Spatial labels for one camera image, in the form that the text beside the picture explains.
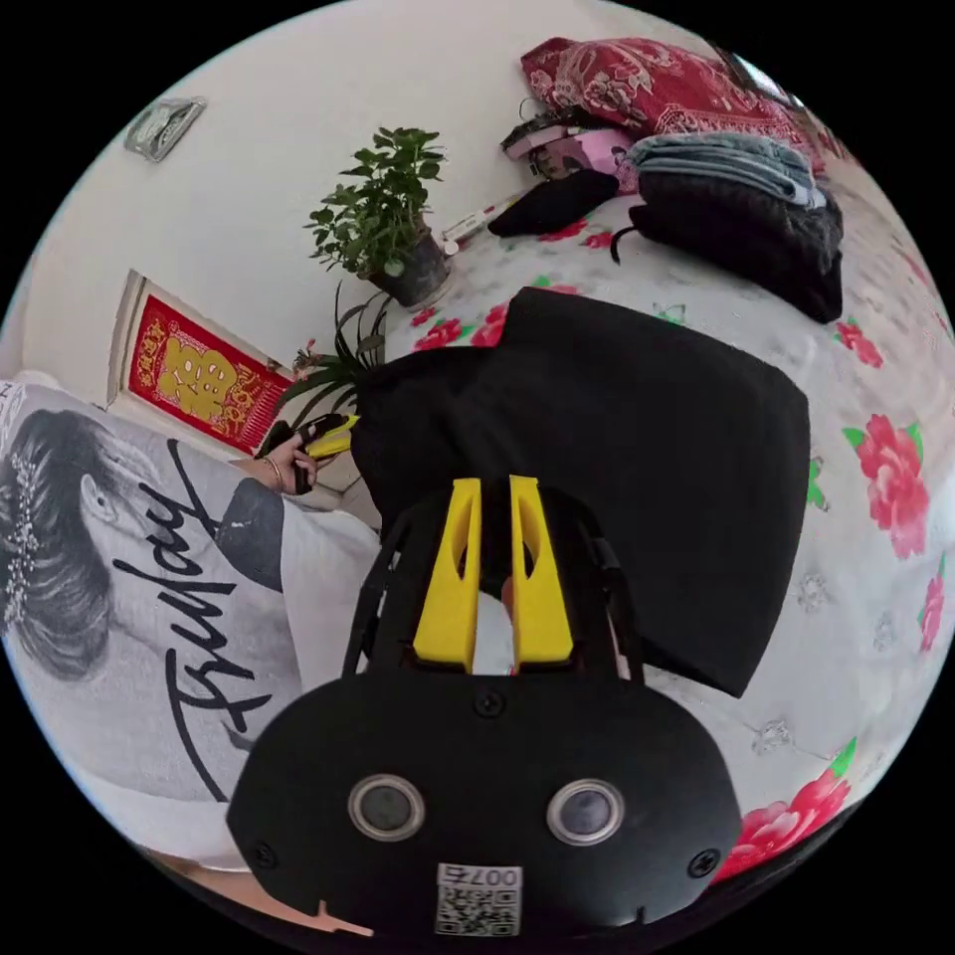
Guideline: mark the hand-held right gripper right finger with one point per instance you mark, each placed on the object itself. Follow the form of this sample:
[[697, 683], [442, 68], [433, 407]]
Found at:
[[543, 582]]

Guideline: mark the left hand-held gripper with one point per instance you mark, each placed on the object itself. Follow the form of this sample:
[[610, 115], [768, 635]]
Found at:
[[293, 432]]

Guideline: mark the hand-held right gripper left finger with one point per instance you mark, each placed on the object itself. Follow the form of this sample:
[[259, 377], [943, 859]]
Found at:
[[446, 582]]

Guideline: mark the black long pants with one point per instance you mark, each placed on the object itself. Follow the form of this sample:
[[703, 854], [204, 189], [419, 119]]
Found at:
[[634, 448]]

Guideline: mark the person's left forearm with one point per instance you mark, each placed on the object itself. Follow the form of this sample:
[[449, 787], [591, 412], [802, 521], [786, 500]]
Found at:
[[257, 471]]

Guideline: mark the plant with long leaves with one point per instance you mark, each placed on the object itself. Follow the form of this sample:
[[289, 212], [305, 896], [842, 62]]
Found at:
[[347, 365]]

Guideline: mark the person's left hand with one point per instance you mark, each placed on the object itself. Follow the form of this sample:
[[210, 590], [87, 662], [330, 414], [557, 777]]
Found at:
[[283, 466]]

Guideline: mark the potted plant with round leaves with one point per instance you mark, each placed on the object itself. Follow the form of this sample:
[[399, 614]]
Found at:
[[388, 201]]

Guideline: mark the person's body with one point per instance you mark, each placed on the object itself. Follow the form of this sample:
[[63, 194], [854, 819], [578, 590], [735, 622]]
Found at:
[[149, 597]]

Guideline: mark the bed with floral sheet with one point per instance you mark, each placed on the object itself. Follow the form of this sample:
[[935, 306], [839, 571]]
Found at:
[[791, 671]]

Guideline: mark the black garment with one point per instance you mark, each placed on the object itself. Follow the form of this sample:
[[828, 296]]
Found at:
[[556, 201]]

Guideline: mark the pink printed box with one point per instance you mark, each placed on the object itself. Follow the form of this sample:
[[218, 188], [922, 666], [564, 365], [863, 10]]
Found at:
[[578, 149]]

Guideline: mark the pile of clothes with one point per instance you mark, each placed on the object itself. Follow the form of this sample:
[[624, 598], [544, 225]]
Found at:
[[746, 224]]

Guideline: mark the red floral pillow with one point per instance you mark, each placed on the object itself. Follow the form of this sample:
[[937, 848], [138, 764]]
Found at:
[[649, 82]]

